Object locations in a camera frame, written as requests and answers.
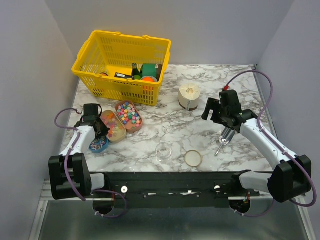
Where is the silver metal scoop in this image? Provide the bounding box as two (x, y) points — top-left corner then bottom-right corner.
(215, 127), (236, 156)

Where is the blue tray of striped candies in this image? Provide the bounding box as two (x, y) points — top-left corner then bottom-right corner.
(89, 136), (109, 154)

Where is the beige tray of gummy candies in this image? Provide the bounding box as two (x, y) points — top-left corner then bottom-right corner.
(100, 110), (127, 143)

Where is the pink tray of star candies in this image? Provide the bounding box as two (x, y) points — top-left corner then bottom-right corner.
(115, 100), (143, 133)

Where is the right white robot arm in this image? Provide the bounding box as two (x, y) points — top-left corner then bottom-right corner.
(201, 90), (315, 203)

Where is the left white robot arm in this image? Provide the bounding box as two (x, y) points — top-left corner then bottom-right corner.
(48, 103), (111, 201)

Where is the black rectangular pack in basket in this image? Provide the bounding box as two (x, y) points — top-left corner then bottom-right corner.
(114, 72), (133, 79)

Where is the wrapped toilet paper roll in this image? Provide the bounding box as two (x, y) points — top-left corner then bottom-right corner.
(178, 83), (201, 111)

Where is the gold rimmed jar lid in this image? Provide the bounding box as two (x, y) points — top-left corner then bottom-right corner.
(184, 150), (203, 168)

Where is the green glass bottle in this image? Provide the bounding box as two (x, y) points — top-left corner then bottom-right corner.
(131, 63), (142, 80)

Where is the yellow plastic shopping basket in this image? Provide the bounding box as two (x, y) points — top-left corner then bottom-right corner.
(71, 30), (172, 106)

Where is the orange ball in basket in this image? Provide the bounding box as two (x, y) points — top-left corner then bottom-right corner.
(141, 76), (158, 83)

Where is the clear glass jar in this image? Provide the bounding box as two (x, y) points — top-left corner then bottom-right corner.
(155, 142), (173, 162)

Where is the green box in basket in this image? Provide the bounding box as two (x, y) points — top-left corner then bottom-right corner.
(140, 63), (162, 79)

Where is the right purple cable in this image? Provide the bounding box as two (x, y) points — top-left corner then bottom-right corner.
(222, 70), (318, 218)

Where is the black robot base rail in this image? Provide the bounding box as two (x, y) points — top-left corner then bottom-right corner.
(91, 172), (260, 209)

